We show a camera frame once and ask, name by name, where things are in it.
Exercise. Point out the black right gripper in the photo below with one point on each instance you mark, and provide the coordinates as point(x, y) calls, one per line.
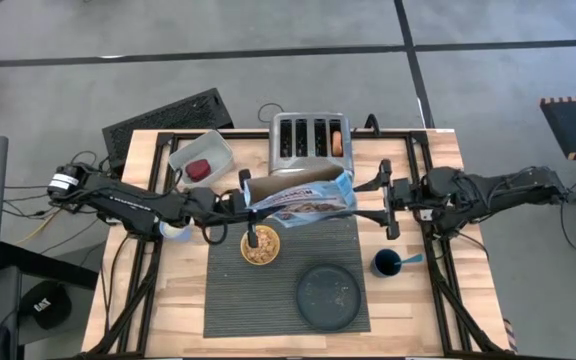
point(410, 195)

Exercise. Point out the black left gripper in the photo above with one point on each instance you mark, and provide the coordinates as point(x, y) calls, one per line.
point(218, 207)

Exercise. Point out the blue patterned bowl yellow inside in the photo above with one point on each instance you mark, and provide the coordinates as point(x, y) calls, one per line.
point(268, 247)

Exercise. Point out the light blue cereal box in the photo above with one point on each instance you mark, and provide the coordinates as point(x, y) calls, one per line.
point(308, 200)

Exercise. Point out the red apple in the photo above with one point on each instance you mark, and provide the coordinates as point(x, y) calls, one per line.
point(198, 170)

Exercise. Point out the dark blue cup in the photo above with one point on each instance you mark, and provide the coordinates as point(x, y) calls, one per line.
point(386, 264)

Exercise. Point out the bagel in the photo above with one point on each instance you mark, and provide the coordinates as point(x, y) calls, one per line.
point(337, 144)

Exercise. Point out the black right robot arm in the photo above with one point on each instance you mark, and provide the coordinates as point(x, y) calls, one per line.
point(498, 195)

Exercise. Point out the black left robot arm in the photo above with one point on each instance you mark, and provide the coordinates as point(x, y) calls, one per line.
point(118, 197)

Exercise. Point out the teal spoon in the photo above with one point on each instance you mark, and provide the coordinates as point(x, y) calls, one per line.
point(412, 258)

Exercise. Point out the white rectangular container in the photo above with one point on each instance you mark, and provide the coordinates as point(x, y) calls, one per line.
point(215, 152)

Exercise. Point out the light blue cup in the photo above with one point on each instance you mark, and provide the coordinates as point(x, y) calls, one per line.
point(178, 234)

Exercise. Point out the silver four-slot toaster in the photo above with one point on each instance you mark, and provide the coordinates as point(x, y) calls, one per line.
point(310, 145)

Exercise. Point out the grey woven placemat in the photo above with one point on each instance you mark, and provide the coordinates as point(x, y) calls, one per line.
point(248, 300)

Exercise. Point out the dark grey plate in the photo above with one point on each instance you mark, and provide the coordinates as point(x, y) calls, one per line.
point(329, 297)

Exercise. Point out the black perforated panel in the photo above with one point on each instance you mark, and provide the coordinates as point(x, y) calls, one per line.
point(168, 122)

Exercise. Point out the striped tape strip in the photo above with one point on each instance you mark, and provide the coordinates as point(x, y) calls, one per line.
point(510, 335)

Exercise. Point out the black cap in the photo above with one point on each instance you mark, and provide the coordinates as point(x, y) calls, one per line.
point(45, 305)

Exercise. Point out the black aluminium table frame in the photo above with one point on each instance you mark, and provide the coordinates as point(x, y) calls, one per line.
point(253, 135)

